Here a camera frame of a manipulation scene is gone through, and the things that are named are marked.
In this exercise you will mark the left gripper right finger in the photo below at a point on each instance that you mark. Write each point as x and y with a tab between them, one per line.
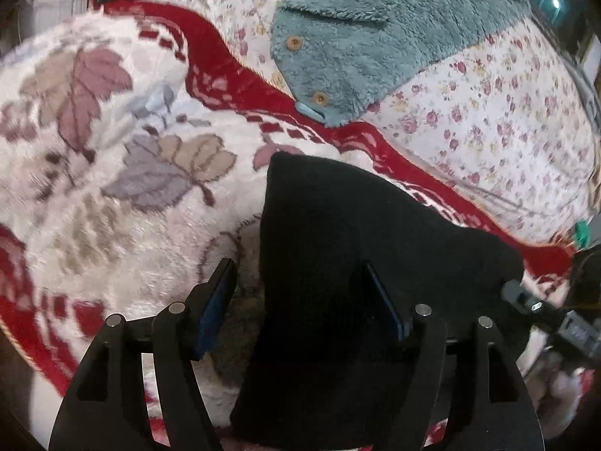
489	406

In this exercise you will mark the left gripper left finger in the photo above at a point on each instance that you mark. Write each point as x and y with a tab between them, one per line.
135	388

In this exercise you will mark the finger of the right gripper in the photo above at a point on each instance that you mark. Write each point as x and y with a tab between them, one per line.
541	314

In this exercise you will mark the black pants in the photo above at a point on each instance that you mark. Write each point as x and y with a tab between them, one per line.
344	257

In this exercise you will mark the white gloved right hand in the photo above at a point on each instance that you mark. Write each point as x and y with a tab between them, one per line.
563	410

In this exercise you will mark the green clip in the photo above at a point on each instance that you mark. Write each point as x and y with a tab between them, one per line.
582	235

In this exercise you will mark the floral white quilt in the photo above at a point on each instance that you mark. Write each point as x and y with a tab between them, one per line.
500	122

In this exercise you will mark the red white plush blanket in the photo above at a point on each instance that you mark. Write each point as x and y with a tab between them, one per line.
134	156

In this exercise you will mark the teal fleece jacket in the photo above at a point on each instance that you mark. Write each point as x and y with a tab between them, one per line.
339	57

